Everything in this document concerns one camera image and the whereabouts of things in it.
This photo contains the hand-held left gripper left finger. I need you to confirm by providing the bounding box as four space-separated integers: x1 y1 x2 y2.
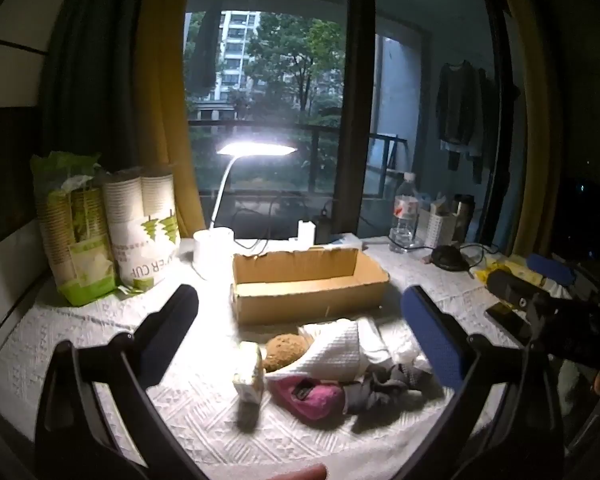
35 284 200 480

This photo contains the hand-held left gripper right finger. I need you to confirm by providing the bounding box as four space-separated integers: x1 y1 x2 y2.
400 285 566 480

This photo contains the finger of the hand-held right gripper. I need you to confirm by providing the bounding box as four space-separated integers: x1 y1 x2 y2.
526 253 600 292
486 268 556 313

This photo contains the grey sock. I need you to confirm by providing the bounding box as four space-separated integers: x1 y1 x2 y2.
375 362 433 393
343 377 411 414

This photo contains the cotton swab pack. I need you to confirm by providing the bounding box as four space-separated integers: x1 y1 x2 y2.
232 341 266 406

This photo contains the white towel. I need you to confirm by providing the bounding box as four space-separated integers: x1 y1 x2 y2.
297 317 392 383

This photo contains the brown plush toy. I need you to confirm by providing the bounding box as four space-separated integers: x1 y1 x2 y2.
264 332 315 373

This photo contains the cardboard box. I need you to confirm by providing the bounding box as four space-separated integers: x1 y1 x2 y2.
230 246 391 327

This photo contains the pink fluffy sock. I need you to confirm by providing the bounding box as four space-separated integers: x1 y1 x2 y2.
267 374 346 421

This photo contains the person's left hand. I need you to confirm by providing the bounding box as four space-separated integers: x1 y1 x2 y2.
267 462 328 480

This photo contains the yellow packet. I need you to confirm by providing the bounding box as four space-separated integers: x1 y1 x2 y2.
472 255 546 288

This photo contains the black phone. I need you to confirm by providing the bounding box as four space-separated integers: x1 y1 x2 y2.
485 302 531 346

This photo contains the black round object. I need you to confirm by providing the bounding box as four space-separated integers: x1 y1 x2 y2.
431 245 473 273

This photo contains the white desk lamp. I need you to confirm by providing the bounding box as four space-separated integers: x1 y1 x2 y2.
193 140 298 281

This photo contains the dark thermos flask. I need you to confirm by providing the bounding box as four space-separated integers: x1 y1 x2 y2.
452 194 476 243

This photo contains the white paper cup pack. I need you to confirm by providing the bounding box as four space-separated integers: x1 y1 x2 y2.
100 165 182 293

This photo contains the white textured tablecloth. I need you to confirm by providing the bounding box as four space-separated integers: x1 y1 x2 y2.
0 235 581 480

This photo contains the green paper cup pack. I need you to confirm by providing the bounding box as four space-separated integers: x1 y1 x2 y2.
30 151 118 307

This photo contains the clear plastic water bottle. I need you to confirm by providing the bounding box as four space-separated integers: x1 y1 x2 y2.
389 172 422 254

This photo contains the yellow curtain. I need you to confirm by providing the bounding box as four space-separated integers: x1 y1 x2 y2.
500 0 563 261
135 0 208 241

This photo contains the small dark bottle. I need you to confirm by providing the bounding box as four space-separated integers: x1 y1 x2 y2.
313 211 332 244

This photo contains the hanging grey sweater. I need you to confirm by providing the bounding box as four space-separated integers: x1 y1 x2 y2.
436 60 486 158

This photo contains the black balcony railing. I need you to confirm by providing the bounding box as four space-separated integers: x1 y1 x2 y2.
187 119 409 200

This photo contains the dark green curtain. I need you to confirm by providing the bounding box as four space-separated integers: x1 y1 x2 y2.
40 0 176 173

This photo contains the black cable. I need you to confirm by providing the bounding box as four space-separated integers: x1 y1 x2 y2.
230 194 283 252

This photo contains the dark window frame post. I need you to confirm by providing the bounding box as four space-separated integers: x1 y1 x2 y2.
332 0 377 241

